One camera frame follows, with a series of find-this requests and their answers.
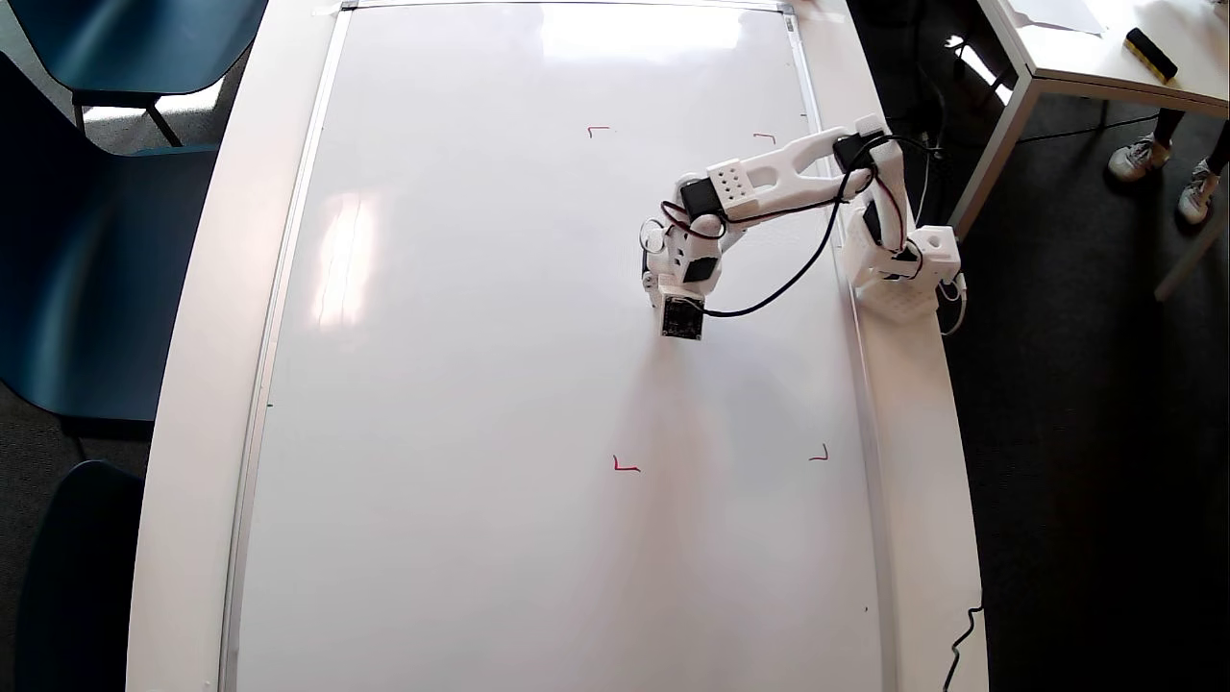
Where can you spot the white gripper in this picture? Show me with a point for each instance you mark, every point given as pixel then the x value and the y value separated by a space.
pixel 652 282

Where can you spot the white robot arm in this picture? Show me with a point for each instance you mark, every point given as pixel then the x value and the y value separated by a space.
pixel 769 187

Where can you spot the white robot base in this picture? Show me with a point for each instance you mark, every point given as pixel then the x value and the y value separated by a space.
pixel 903 293

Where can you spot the large white whiteboard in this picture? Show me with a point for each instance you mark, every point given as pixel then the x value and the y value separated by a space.
pixel 480 432

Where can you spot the white paper sheet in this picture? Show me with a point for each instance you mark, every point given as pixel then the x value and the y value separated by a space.
pixel 1057 14

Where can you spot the white sneaker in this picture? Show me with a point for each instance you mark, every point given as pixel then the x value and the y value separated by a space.
pixel 1199 192
pixel 1136 159

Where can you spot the dark trousered leg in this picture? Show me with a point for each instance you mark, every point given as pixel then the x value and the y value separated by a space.
pixel 1169 125
pixel 1220 152

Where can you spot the white side table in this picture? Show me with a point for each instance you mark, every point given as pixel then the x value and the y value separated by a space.
pixel 1153 67

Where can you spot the black yellow board eraser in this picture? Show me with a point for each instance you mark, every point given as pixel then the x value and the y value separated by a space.
pixel 1150 54

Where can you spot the dark blue chair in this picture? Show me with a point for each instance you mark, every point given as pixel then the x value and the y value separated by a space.
pixel 135 43
pixel 82 577
pixel 96 269

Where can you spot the small wrist camera board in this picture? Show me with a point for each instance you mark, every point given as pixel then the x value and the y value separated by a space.
pixel 683 319

